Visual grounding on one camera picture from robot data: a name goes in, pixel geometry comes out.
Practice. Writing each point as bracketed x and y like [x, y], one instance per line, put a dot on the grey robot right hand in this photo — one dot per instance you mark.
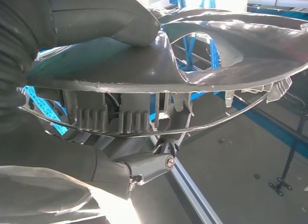
[108, 18]

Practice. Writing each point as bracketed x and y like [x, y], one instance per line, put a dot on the blue steel shelf rack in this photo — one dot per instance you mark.
[45, 111]

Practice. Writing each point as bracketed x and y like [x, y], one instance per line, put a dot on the silver aluminium rail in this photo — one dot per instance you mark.
[191, 193]

